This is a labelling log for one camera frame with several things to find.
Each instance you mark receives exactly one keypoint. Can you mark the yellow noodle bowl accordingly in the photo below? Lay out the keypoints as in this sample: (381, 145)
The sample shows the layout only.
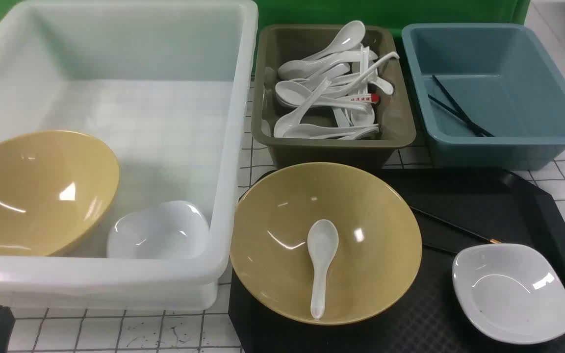
(55, 188)
(379, 252)

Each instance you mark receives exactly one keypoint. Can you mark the black chopstick with gold tip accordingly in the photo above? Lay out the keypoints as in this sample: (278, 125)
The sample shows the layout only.
(461, 229)

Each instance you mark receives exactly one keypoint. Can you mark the white square dish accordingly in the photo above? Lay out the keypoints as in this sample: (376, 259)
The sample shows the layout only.
(169, 230)
(510, 293)

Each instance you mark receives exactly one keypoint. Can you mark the black chopstick plain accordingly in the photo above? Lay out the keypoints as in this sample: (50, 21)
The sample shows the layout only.
(439, 249)

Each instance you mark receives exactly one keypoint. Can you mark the yellow noodle bowl in bin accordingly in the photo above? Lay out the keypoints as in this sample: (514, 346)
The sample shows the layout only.
(55, 188)

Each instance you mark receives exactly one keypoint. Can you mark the white square dish in bin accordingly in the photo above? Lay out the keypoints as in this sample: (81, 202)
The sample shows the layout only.
(169, 230)

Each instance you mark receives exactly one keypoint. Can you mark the large translucent white plastic bin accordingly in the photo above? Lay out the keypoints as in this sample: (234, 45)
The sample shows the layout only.
(164, 84)

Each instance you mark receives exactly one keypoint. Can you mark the white soup spoon front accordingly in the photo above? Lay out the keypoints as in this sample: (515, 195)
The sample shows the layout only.
(319, 132)

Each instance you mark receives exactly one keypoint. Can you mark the white spoon with red label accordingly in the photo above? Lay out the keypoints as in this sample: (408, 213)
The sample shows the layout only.
(294, 94)

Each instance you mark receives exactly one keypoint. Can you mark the olive green spoon bin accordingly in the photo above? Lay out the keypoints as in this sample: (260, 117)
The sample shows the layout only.
(278, 44)

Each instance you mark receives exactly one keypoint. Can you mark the white soup spoon top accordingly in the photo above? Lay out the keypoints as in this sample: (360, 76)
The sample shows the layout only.
(349, 37)

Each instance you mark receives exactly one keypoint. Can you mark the black plastic serving tray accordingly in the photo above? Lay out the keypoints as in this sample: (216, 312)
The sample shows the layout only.
(428, 319)

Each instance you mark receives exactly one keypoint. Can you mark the black chopstick in blue bin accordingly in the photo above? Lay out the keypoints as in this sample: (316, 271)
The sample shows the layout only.
(450, 98)

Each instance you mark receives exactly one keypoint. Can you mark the blue plastic chopstick bin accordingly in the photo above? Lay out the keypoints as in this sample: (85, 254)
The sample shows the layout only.
(503, 78)

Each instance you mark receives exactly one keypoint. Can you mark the white soup spoon long handle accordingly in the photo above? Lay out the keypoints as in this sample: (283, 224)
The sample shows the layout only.
(344, 79)

